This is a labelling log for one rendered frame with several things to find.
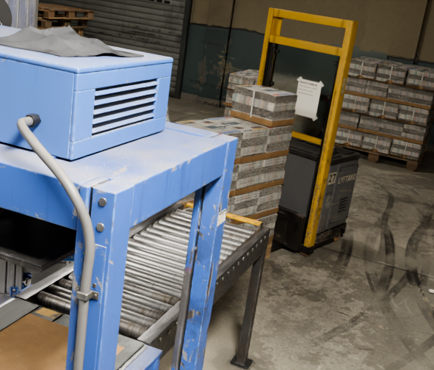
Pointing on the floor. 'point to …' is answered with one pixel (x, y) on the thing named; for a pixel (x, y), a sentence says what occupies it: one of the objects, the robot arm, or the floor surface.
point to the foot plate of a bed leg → (241, 363)
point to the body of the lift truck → (306, 177)
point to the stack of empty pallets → (48, 14)
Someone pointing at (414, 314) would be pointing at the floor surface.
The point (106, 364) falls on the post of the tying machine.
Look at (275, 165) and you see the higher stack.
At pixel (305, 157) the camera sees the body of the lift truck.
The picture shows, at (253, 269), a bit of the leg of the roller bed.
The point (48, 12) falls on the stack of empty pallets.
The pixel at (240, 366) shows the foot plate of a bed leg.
